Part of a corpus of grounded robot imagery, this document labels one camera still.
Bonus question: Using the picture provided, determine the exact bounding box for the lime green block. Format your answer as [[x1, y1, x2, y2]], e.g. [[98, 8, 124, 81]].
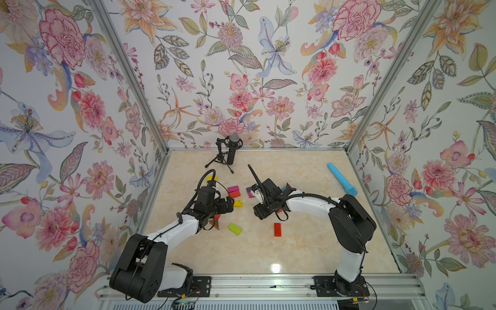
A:
[[228, 223, 242, 236]]

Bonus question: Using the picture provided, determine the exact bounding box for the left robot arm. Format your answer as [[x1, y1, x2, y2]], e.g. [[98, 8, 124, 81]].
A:
[[109, 186, 235, 303]]

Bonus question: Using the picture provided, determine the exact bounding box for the brown triangle block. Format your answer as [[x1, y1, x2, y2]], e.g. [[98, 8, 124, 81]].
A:
[[211, 219, 219, 230]]

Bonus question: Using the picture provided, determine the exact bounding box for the red block front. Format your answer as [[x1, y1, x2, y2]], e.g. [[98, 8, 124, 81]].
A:
[[274, 223, 282, 238]]

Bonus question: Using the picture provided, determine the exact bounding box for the aluminium front rail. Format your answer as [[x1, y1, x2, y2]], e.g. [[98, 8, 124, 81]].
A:
[[94, 273, 427, 302]]

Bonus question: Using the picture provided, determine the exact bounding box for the light blue cylinder toy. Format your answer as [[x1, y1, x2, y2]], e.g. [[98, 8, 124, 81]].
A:
[[327, 163, 358, 196]]

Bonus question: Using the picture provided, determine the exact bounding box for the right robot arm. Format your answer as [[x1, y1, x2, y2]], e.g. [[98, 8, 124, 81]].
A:
[[251, 179, 377, 296]]

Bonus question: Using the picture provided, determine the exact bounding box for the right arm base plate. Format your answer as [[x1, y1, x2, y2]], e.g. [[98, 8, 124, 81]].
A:
[[310, 275, 370, 298]]

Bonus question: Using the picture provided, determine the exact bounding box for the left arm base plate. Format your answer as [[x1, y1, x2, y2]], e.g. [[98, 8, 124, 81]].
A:
[[157, 276, 212, 298]]

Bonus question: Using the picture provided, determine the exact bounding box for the black microphone on tripod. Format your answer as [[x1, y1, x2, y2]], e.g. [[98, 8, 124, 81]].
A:
[[205, 133, 244, 174]]

